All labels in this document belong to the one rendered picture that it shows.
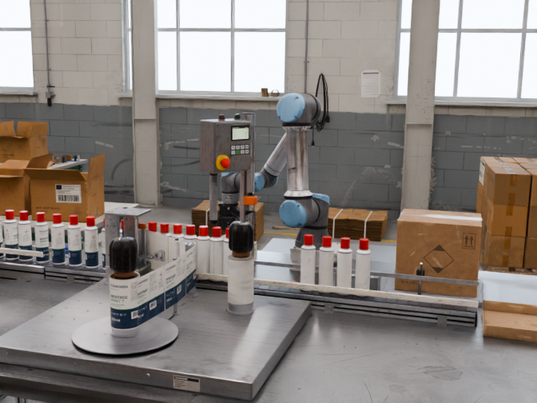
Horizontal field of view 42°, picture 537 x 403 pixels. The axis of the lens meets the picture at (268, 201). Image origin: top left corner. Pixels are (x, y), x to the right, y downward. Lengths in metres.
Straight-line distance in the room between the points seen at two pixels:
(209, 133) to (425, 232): 0.87
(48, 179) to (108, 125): 4.63
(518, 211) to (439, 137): 2.36
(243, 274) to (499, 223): 3.75
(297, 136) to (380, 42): 5.18
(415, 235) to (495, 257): 3.22
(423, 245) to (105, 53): 6.57
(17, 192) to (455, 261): 2.67
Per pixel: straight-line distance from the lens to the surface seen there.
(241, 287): 2.24
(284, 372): 2.00
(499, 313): 2.59
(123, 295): 2.04
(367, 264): 2.44
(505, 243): 5.78
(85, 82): 8.83
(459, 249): 2.62
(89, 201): 4.10
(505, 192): 5.70
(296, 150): 2.76
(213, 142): 2.51
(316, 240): 2.90
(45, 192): 4.17
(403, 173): 7.87
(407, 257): 2.64
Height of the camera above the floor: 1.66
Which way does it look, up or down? 11 degrees down
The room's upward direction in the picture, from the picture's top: 1 degrees clockwise
